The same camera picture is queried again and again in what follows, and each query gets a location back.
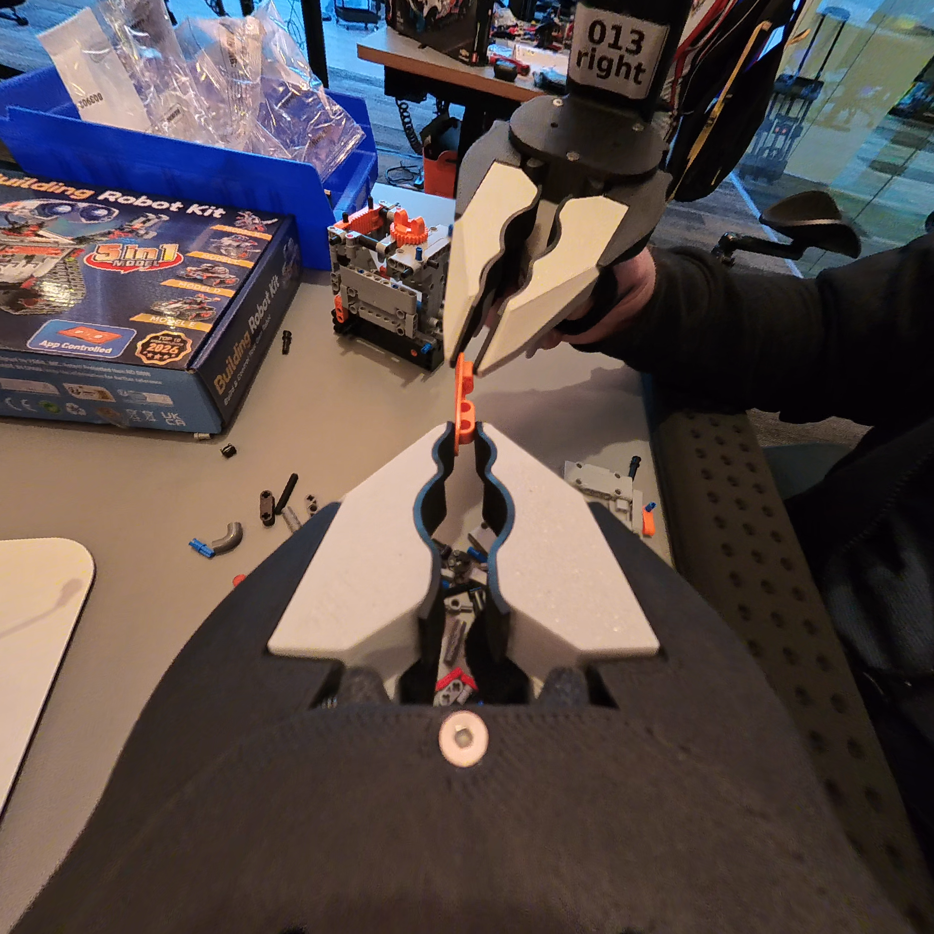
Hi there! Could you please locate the bundle of clear plastic bags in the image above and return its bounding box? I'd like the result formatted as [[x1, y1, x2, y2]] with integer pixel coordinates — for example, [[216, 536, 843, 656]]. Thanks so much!
[[40, 0, 366, 180]]

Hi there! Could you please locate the black chair armrest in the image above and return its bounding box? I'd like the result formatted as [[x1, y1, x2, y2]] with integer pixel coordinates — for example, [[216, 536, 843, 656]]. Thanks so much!
[[711, 191, 863, 265]]

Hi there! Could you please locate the dark hanging bag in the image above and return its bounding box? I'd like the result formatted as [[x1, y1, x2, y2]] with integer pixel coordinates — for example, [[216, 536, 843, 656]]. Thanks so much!
[[667, 0, 804, 204]]

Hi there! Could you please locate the dark printed box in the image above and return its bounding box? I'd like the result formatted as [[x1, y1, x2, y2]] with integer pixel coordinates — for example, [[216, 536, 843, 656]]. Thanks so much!
[[385, 0, 491, 65]]

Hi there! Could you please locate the light grey panel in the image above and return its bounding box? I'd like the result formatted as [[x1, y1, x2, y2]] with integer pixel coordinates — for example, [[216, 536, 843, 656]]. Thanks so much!
[[563, 460, 645, 521]]

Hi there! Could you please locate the background wooden desk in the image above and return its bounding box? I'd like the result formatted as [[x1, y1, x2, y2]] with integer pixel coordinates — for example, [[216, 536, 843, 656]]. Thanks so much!
[[358, 29, 577, 105]]

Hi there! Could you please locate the white book stand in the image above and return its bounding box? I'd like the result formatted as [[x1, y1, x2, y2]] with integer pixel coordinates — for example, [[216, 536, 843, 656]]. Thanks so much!
[[0, 539, 96, 812]]

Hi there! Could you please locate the grey orange brick model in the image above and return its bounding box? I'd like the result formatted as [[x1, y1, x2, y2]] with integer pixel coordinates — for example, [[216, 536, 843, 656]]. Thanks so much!
[[327, 204, 457, 369]]

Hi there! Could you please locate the blue storage bin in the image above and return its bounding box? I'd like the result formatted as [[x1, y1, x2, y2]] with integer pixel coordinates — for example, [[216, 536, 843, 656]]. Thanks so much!
[[0, 66, 380, 272]]

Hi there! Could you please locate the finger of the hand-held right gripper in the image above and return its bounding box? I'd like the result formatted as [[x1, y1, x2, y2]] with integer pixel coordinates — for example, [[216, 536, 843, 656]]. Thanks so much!
[[473, 196, 633, 378], [440, 161, 542, 367]]

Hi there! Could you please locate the orange stepped beam piece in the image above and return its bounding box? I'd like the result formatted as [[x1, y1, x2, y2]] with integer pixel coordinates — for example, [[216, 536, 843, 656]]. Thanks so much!
[[452, 352, 479, 455]]

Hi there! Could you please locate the pile of plastic building pieces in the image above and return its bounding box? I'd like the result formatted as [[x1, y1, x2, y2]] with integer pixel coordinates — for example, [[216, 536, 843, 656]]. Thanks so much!
[[188, 470, 512, 707]]

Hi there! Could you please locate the black perforated panel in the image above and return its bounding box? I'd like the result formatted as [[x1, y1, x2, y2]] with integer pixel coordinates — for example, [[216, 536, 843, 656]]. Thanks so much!
[[648, 405, 934, 934]]

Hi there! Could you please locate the person's right hand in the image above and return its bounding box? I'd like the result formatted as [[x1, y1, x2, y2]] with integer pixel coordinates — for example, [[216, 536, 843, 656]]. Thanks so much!
[[551, 244, 659, 353]]

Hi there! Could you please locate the blue robot kit box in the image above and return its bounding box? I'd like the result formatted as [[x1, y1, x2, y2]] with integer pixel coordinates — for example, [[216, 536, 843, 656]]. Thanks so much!
[[0, 171, 304, 435]]

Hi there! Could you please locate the person's dark clothing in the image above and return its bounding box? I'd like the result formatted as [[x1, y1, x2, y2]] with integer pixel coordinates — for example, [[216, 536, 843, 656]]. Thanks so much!
[[784, 416, 934, 884]]

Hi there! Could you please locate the person's right forearm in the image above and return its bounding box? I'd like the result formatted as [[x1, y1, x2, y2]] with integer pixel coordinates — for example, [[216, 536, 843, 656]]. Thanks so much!
[[635, 232, 934, 431]]

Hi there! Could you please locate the orange black container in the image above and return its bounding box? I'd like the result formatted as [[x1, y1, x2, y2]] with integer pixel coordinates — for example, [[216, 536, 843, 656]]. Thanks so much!
[[423, 120, 468, 198]]

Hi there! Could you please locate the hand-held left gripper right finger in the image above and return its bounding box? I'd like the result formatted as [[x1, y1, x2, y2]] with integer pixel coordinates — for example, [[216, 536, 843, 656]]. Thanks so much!
[[474, 422, 663, 677]]

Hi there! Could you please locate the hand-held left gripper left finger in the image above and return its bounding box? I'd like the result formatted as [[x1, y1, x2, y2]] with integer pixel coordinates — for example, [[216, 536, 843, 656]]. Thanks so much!
[[266, 421, 449, 703]]

